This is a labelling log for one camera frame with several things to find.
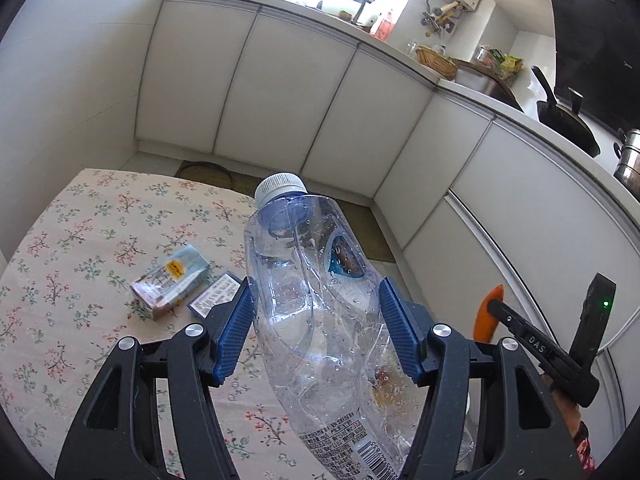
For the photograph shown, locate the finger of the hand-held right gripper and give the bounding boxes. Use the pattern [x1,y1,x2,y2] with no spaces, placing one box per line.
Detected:
[486,299,574,377]

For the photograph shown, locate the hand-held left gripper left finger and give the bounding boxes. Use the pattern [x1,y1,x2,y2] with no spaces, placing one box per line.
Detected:
[54,276,257,480]

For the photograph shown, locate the woven basket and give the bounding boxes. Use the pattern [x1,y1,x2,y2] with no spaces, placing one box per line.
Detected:
[415,45,458,81]

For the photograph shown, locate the steel pot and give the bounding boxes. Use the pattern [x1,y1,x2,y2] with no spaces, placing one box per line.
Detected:
[614,129,640,188]

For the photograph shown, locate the dark blue small box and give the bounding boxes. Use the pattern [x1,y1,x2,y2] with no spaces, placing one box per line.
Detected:
[187,271,242,320]

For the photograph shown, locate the white kitchen base cabinets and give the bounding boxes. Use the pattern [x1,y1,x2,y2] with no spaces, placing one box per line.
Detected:
[134,0,640,461]

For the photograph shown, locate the clear plastic bottle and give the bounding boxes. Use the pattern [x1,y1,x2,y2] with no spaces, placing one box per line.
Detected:
[243,172,476,480]

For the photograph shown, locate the black wok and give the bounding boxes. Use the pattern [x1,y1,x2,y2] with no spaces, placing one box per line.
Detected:
[531,65,602,158]

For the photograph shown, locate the orange carrot piece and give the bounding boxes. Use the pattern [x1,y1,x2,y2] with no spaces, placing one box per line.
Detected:
[472,284,503,345]

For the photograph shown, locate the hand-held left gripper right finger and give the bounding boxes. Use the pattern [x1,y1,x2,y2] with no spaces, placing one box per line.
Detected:
[378,276,586,480]

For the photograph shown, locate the blue-grey drink carton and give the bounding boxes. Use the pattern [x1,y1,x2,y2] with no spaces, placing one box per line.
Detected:
[130,245,208,322]

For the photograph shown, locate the wooden rolling pin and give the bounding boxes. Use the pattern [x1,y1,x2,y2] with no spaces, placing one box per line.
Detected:
[422,1,458,36]

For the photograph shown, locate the red bottle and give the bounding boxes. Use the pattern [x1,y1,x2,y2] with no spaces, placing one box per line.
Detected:
[372,8,396,41]

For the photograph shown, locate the green yellow snack bags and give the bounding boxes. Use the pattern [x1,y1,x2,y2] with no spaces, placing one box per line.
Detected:
[475,46,523,83]

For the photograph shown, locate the round floor mat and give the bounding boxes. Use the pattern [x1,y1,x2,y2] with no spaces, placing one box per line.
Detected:
[177,161,236,181]

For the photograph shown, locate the kitchen sink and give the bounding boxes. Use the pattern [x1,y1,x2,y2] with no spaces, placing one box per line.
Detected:
[452,59,524,111]

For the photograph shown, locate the person's right forearm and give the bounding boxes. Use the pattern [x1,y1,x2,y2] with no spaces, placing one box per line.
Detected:
[550,385,598,476]

